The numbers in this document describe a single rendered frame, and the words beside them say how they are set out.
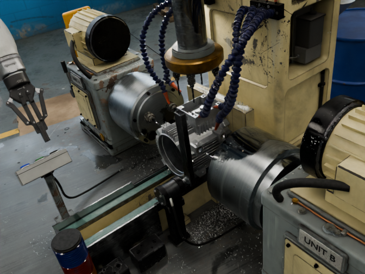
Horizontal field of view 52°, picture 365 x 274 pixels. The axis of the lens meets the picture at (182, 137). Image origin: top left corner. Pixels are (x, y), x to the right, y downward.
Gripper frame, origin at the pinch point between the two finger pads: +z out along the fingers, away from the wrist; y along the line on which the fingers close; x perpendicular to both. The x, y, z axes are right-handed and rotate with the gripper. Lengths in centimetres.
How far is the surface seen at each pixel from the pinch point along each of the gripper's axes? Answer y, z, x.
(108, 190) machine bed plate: 14.0, 30.0, 14.7
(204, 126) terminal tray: 42, 21, -27
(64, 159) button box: 1.5, 11.3, -3.5
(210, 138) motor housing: 41, 25, -27
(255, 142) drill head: 40, 29, -51
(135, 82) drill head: 37.7, -2.9, -1.0
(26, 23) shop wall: 125, -197, 479
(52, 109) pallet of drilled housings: 52, -31, 232
